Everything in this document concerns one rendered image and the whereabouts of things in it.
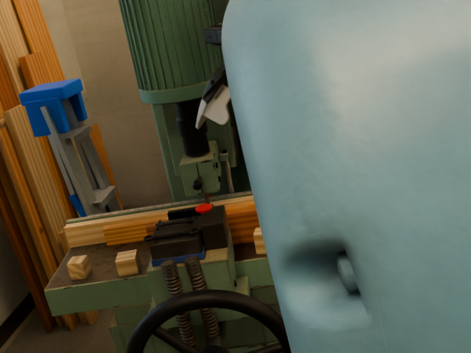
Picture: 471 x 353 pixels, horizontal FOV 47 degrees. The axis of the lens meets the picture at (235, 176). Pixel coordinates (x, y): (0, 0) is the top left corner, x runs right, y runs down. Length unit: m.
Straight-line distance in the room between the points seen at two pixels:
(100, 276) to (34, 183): 1.42
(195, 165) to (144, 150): 2.69
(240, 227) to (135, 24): 0.43
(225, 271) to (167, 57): 0.39
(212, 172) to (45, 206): 1.53
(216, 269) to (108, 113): 2.90
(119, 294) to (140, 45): 0.47
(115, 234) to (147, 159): 2.58
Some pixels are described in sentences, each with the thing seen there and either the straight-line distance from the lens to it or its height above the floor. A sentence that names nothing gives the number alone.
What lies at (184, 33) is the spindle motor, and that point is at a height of 1.32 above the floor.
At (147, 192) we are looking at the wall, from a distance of 3.86.
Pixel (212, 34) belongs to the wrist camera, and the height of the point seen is 1.31.
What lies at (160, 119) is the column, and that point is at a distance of 1.30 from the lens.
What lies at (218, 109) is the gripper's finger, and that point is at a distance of 0.88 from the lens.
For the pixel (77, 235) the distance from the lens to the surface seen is 1.25.
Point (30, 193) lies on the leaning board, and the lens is 2.52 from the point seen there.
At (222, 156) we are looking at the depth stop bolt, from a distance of 1.17.
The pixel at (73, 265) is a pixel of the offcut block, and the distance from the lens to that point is 1.11.
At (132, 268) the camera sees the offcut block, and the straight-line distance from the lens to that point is 1.07.
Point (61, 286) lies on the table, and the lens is 1.12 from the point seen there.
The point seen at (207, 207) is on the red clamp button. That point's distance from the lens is 0.97.
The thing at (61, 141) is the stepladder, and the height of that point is 0.99.
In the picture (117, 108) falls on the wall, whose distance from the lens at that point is 3.73.
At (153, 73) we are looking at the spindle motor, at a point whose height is 1.26.
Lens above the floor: 1.39
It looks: 20 degrees down
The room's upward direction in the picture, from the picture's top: 10 degrees counter-clockwise
